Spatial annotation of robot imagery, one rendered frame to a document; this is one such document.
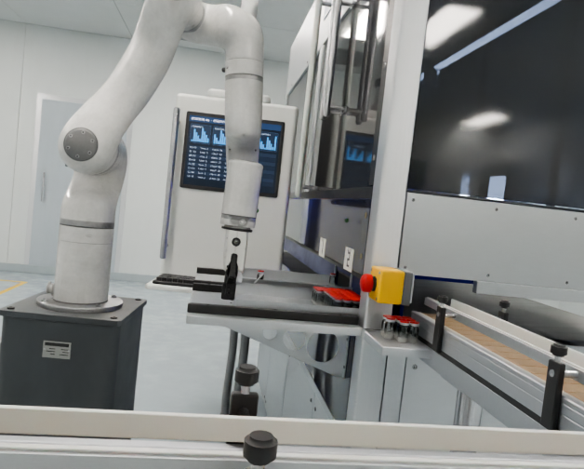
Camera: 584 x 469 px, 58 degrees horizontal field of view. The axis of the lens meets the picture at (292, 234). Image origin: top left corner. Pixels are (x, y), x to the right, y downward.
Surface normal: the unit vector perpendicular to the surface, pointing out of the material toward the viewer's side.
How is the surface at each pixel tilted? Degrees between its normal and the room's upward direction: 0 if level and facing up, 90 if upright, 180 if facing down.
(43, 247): 90
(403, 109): 90
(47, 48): 90
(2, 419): 90
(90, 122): 65
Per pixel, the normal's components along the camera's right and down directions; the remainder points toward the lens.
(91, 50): 0.15, 0.07
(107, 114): 0.43, -0.28
